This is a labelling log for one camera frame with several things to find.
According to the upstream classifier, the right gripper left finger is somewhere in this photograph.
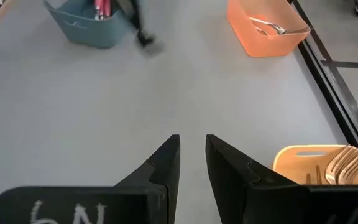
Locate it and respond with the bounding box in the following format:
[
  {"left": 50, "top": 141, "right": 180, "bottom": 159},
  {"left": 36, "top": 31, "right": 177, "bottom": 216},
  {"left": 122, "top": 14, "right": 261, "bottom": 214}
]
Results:
[{"left": 0, "top": 134, "right": 181, "bottom": 224}]

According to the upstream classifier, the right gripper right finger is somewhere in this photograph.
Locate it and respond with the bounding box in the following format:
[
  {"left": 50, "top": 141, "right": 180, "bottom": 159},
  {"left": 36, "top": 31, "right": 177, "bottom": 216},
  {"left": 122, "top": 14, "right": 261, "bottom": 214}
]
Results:
[{"left": 206, "top": 134, "right": 358, "bottom": 224}]

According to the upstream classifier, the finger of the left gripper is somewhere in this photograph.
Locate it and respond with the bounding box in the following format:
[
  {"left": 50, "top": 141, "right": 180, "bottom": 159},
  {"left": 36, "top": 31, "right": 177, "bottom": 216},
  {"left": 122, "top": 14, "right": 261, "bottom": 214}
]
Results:
[{"left": 128, "top": 0, "right": 155, "bottom": 48}]

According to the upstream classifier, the yellow plastic bin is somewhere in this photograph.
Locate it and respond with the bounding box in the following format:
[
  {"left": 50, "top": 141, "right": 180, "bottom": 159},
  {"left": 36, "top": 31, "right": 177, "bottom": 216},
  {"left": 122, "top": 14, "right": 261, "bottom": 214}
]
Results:
[{"left": 272, "top": 144, "right": 358, "bottom": 187}]

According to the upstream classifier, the teal plastic bin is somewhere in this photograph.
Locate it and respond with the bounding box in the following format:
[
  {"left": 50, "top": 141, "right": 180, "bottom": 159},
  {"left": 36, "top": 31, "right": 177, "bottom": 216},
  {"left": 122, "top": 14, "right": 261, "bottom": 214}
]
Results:
[{"left": 44, "top": 0, "right": 130, "bottom": 49}]

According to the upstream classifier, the grey table mat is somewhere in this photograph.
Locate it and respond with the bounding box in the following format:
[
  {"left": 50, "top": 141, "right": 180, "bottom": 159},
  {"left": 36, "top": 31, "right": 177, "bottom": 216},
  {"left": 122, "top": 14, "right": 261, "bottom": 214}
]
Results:
[{"left": 0, "top": 0, "right": 351, "bottom": 224}]

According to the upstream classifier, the orange translucent plastic bin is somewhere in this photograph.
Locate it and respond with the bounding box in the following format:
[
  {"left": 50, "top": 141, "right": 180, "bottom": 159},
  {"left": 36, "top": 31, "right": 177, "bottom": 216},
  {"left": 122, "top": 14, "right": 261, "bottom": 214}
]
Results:
[{"left": 227, "top": 0, "right": 311, "bottom": 58}]

